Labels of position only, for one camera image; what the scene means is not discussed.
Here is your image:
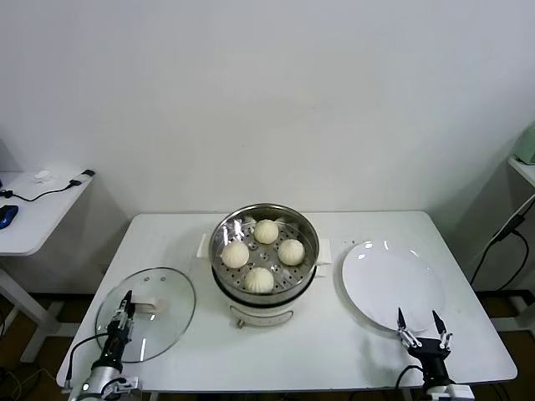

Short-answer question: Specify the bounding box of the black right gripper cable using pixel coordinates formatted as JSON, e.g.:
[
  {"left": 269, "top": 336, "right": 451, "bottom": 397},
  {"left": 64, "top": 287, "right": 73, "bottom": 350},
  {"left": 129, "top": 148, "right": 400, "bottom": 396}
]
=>
[{"left": 395, "top": 363, "right": 425, "bottom": 401}]

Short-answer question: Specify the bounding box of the white electric cooker pot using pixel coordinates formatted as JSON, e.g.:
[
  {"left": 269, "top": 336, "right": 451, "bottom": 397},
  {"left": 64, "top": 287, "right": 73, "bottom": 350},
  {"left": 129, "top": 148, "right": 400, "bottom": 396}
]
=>
[{"left": 196, "top": 232, "right": 334, "bottom": 329}]

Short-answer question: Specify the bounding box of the blue computer mouse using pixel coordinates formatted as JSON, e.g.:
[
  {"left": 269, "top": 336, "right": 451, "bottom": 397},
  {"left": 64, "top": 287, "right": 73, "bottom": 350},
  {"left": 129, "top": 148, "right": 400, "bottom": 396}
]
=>
[{"left": 0, "top": 203, "right": 21, "bottom": 230}]

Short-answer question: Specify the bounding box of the stainless steel steamer basket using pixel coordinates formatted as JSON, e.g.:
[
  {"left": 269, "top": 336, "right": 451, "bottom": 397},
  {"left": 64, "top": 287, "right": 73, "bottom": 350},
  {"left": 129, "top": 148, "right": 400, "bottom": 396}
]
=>
[{"left": 209, "top": 202, "right": 322, "bottom": 297}]

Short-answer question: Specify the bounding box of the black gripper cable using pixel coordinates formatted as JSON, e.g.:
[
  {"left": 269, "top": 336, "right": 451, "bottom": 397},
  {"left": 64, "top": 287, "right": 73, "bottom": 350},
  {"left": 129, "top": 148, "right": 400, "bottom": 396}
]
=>
[
  {"left": 65, "top": 332, "right": 110, "bottom": 389},
  {"left": 395, "top": 363, "right": 425, "bottom": 401}
]

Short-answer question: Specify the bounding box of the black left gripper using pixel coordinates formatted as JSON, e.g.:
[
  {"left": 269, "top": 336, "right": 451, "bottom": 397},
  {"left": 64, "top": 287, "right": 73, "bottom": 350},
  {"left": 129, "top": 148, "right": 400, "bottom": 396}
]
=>
[{"left": 103, "top": 290, "right": 135, "bottom": 365}]

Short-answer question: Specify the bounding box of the white round plate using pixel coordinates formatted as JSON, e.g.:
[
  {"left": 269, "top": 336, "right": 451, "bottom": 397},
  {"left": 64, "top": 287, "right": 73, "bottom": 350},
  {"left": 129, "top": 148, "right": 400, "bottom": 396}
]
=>
[{"left": 341, "top": 241, "right": 446, "bottom": 334}]

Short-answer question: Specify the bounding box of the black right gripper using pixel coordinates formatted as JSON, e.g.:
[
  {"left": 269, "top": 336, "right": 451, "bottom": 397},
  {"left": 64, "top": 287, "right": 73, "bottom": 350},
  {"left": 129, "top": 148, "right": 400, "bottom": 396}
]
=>
[{"left": 396, "top": 307, "right": 454, "bottom": 388}]

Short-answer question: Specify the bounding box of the white steamed baozi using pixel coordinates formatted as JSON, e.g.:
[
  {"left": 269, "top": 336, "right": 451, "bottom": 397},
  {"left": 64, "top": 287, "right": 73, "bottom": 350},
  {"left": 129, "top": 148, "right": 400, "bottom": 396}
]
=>
[
  {"left": 220, "top": 242, "right": 251, "bottom": 269},
  {"left": 243, "top": 266, "right": 276, "bottom": 295},
  {"left": 253, "top": 218, "right": 280, "bottom": 245},
  {"left": 277, "top": 238, "right": 306, "bottom": 266}
]

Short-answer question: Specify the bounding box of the white side desk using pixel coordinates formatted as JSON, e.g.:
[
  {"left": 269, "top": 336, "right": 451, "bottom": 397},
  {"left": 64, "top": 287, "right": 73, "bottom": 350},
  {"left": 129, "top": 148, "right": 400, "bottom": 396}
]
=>
[{"left": 0, "top": 170, "right": 98, "bottom": 363}]

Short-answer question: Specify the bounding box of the black power cable with adapter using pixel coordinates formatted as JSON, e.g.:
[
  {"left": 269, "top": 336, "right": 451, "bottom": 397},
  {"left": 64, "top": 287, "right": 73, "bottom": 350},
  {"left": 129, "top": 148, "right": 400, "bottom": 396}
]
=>
[{"left": 471, "top": 212, "right": 531, "bottom": 292}]

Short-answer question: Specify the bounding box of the pale green appliance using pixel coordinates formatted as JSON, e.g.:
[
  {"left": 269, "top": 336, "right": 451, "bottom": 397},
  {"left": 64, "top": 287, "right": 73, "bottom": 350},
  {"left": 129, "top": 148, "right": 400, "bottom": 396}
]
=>
[{"left": 514, "top": 126, "right": 535, "bottom": 165}]

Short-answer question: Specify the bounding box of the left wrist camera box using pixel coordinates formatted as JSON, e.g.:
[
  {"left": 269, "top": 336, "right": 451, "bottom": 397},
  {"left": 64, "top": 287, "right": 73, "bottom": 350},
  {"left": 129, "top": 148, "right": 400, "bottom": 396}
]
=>
[{"left": 109, "top": 375, "right": 140, "bottom": 396}]

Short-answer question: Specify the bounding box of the black desk cable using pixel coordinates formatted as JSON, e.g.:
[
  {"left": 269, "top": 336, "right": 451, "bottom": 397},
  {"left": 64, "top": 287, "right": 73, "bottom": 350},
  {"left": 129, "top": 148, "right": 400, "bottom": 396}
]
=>
[{"left": 0, "top": 178, "right": 83, "bottom": 202}]

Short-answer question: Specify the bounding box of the glass pot lid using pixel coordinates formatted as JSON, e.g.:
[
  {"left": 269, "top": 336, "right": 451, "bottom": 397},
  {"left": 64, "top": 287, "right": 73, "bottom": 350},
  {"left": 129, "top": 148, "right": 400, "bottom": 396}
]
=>
[{"left": 94, "top": 266, "right": 197, "bottom": 363}]

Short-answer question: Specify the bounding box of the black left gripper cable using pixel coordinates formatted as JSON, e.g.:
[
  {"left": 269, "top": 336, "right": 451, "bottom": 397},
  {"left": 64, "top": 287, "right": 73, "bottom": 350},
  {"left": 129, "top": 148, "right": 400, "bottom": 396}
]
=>
[{"left": 65, "top": 332, "right": 110, "bottom": 389}]

